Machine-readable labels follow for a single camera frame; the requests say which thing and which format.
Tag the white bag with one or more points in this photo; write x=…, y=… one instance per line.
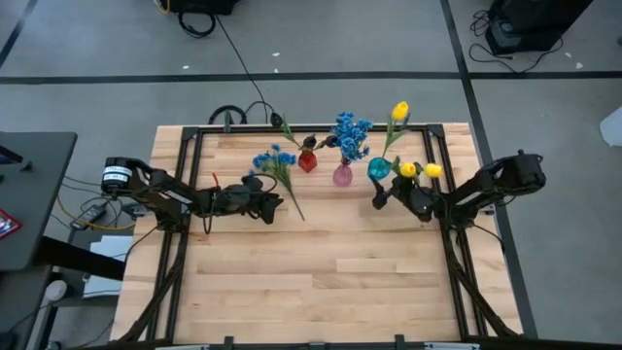
x=613, y=127

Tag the black equipment case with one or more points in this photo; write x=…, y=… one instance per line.
x=534, y=19

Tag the black aluminium table frame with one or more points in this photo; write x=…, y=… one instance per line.
x=243, y=129

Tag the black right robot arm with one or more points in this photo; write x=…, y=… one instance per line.
x=486, y=187

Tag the red sticker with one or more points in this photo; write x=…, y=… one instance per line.
x=7, y=224

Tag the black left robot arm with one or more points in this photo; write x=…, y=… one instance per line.
x=160, y=192

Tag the yellow single tulip stem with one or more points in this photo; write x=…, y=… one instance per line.
x=400, y=111

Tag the black equipment box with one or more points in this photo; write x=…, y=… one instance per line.
x=201, y=5

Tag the red glass vase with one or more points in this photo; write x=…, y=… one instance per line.
x=307, y=162

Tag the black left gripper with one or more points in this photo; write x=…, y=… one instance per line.
x=243, y=199

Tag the dark single tulip stem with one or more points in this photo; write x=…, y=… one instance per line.
x=309, y=141

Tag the black desk beam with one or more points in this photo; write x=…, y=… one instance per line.
x=80, y=257

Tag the dark double tulip stem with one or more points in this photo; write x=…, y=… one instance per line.
x=290, y=132

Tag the yellow double tulip stem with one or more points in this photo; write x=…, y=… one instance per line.
x=408, y=169

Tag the white round device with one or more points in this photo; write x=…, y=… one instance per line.
x=55, y=290

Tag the teal glass vase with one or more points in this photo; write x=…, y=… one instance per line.
x=379, y=168

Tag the grey desk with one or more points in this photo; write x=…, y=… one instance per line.
x=29, y=194

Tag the black power adapter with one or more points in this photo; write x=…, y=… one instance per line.
x=88, y=216

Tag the purple glass vase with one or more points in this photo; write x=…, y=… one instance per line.
x=342, y=176

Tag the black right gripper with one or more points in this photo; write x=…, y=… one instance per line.
x=413, y=201

